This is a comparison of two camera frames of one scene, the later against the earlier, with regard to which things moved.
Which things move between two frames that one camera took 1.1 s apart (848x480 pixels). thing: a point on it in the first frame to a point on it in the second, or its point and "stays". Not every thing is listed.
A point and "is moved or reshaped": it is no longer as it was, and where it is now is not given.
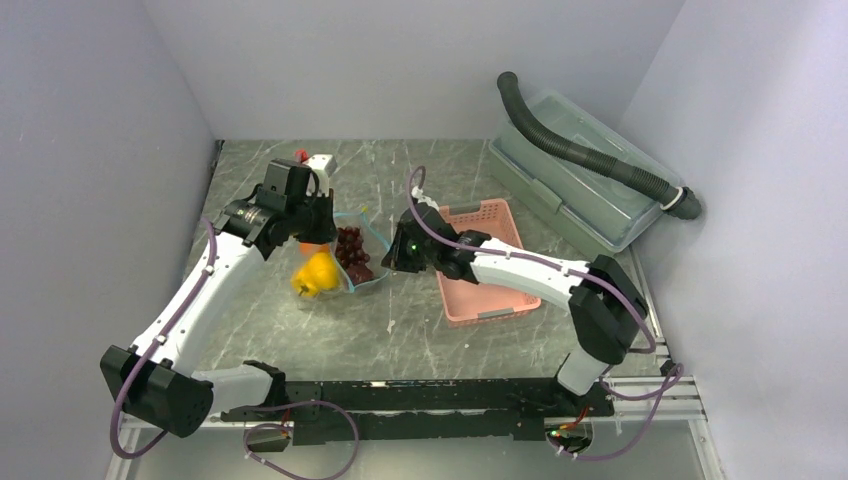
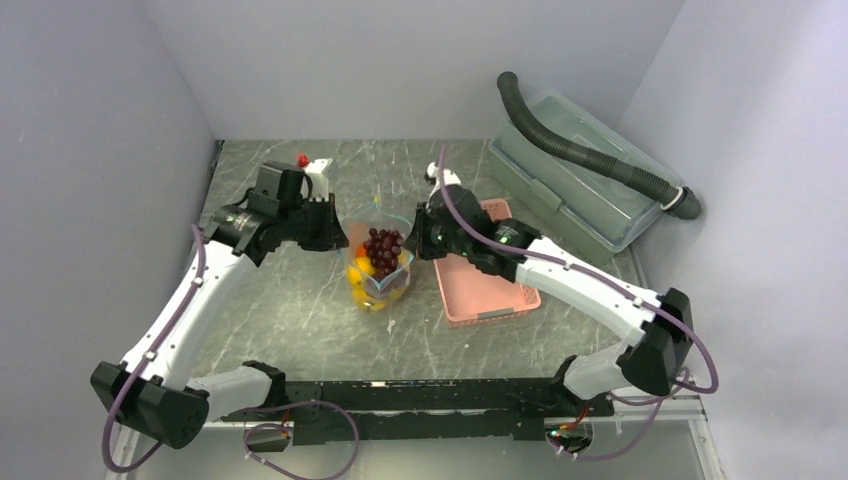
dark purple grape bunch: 351,256 to 383,249
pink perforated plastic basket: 465,301 stays
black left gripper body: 312,218 stays
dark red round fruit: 359,274 to 396,283
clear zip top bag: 357,256 is moved or reshaped
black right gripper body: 410,257 to 443,243
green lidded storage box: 611,212 stays
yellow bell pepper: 319,274 to 363,266
